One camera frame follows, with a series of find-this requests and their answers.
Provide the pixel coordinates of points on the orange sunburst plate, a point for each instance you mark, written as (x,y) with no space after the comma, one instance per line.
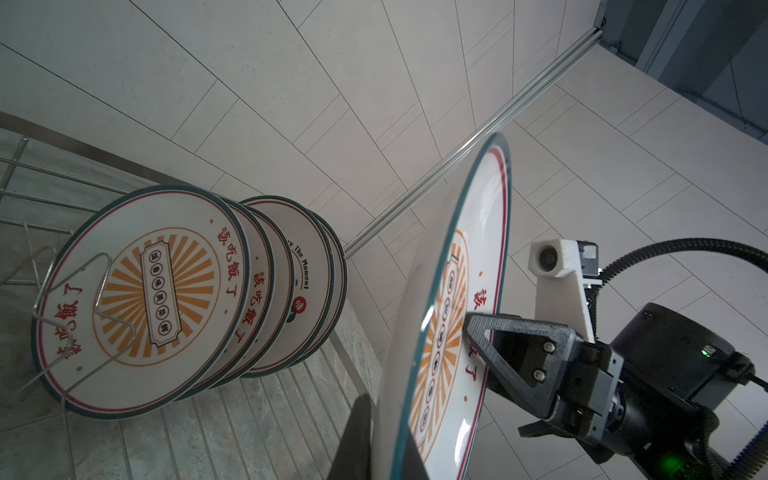
(140,302)
(434,382)
(240,353)

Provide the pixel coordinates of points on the rearmost white plate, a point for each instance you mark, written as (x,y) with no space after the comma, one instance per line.
(340,287)

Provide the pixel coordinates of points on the red text white plate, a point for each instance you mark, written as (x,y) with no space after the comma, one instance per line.
(313,275)

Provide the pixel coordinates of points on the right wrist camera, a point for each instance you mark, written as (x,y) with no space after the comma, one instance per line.
(565,271)

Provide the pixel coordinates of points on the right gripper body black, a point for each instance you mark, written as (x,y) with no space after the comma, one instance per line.
(650,395)

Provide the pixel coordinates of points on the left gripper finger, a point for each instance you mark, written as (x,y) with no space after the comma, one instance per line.
(354,458)

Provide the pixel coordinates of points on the metal wire dish rack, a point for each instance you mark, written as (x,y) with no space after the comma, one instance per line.
(285,425)

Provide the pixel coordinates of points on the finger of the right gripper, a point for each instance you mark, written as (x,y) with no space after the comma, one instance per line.
(528,358)

